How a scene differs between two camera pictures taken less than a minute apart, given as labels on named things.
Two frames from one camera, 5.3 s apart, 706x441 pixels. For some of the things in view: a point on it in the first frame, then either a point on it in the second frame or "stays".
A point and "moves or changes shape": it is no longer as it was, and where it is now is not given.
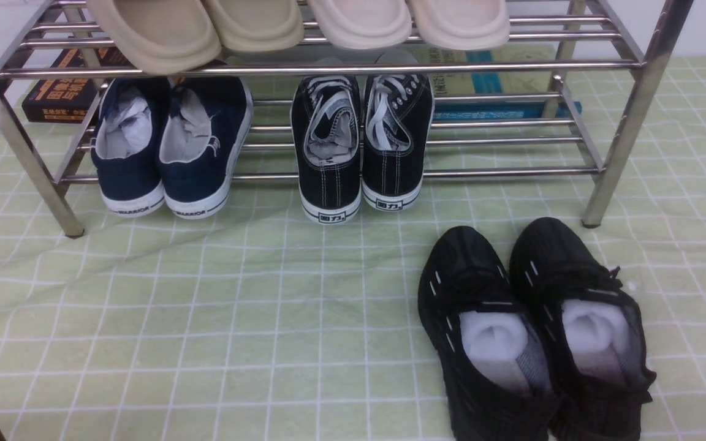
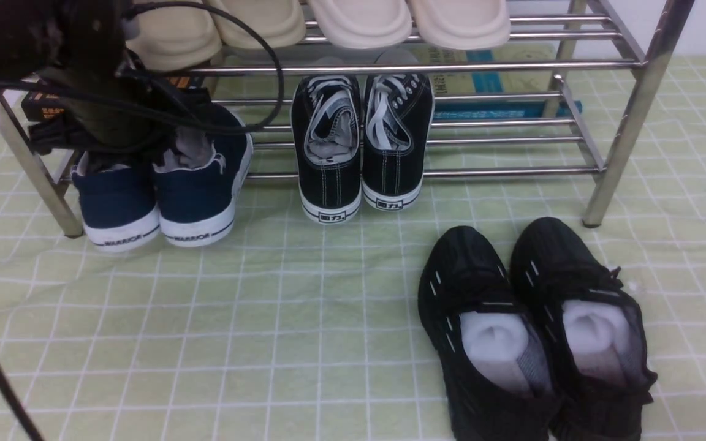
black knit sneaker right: (592, 331) stays
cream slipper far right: (463, 24) stays
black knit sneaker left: (501, 381) stays
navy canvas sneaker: (205, 124) moves or changes shape
